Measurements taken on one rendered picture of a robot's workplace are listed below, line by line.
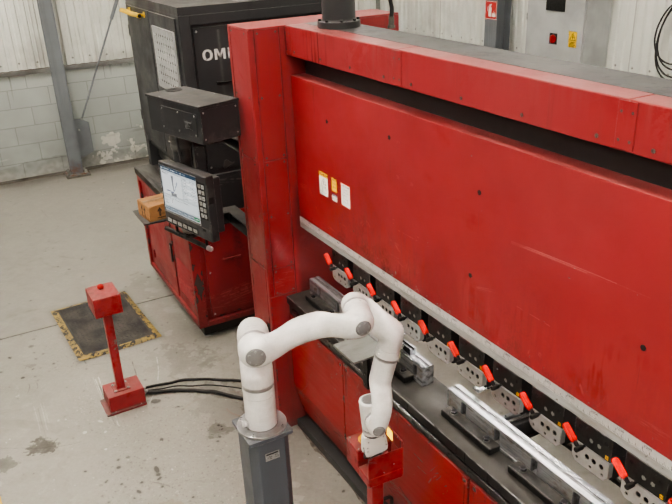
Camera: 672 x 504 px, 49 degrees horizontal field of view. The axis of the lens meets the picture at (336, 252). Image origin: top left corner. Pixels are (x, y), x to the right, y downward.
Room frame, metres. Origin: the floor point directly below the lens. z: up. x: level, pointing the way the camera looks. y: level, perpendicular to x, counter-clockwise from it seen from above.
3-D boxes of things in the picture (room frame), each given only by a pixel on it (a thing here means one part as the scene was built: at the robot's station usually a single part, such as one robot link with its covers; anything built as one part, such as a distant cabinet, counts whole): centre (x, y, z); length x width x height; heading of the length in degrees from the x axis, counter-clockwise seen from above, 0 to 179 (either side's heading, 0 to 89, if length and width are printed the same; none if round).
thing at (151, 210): (4.63, 1.19, 1.04); 0.30 x 0.26 x 0.12; 28
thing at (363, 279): (3.11, -0.15, 1.18); 0.15 x 0.09 x 0.17; 29
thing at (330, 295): (3.39, 0.01, 0.92); 0.50 x 0.06 x 0.10; 29
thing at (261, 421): (2.29, 0.31, 1.09); 0.19 x 0.19 x 0.18
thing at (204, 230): (3.71, 0.75, 1.42); 0.45 x 0.12 x 0.36; 43
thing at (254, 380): (2.33, 0.32, 1.30); 0.19 x 0.12 x 0.24; 8
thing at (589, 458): (1.88, -0.82, 1.18); 0.15 x 0.09 x 0.17; 29
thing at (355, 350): (2.84, -0.13, 1.00); 0.26 x 0.18 x 0.01; 119
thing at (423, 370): (2.86, -0.28, 0.92); 0.39 x 0.06 x 0.10; 29
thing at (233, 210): (3.92, 0.61, 1.18); 0.40 x 0.24 x 0.07; 29
